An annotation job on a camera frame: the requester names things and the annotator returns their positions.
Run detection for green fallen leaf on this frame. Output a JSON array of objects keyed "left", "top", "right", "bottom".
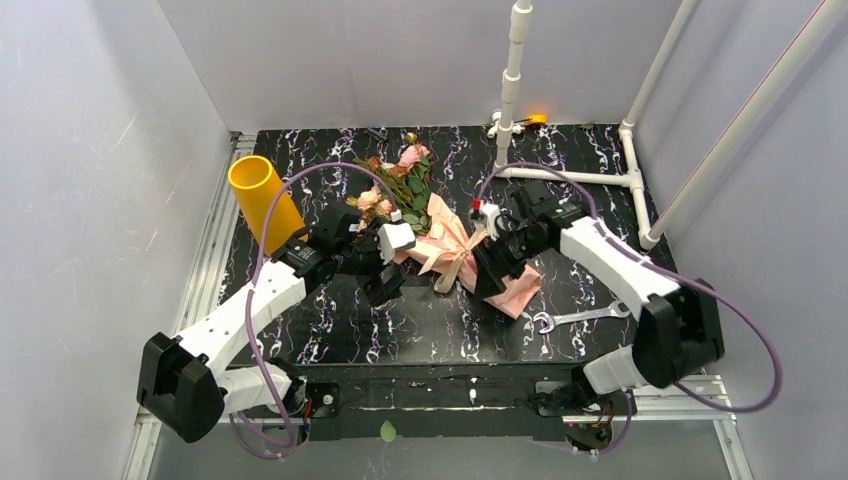
[{"left": 379, "top": 420, "right": 397, "bottom": 443}]

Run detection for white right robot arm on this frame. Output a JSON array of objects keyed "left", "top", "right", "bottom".
[{"left": 470, "top": 182, "right": 725, "bottom": 405}]

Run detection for pink rose bouquet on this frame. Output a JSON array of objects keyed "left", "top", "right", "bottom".
[{"left": 346, "top": 132, "right": 436, "bottom": 235}]

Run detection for white PVC pipe frame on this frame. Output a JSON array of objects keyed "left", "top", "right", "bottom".
[{"left": 486, "top": 0, "right": 848, "bottom": 251}]

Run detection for pink wrapping paper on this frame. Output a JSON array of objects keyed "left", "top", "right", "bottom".
[{"left": 394, "top": 194, "right": 541, "bottom": 319}]

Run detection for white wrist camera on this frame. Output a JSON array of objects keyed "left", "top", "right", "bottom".
[
  {"left": 377, "top": 222, "right": 416, "bottom": 265},
  {"left": 469, "top": 202, "right": 503, "bottom": 240}
]

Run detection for silver open-end wrench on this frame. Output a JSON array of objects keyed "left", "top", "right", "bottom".
[{"left": 532, "top": 300, "right": 630, "bottom": 335}]

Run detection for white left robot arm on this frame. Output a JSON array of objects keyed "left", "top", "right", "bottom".
[{"left": 137, "top": 204, "right": 416, "bottom": 443}]

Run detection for cream ribbon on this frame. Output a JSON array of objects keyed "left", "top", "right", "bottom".
[{"left": 410, "top": 224, "right": 488, "bottom": 294}]

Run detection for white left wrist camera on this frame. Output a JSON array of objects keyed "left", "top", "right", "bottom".
[{"left": 377, "top": 222, "right": 416, "bottom": 265}]

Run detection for yellow cylindrical vase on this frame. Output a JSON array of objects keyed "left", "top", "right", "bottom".
[{"left": 228, "top": 155, "right": 305, "bottom": 256}]

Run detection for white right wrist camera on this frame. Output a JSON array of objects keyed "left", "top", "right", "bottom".
[{"left": 469, "top": 202, "right": 503, "bottom": 240}]

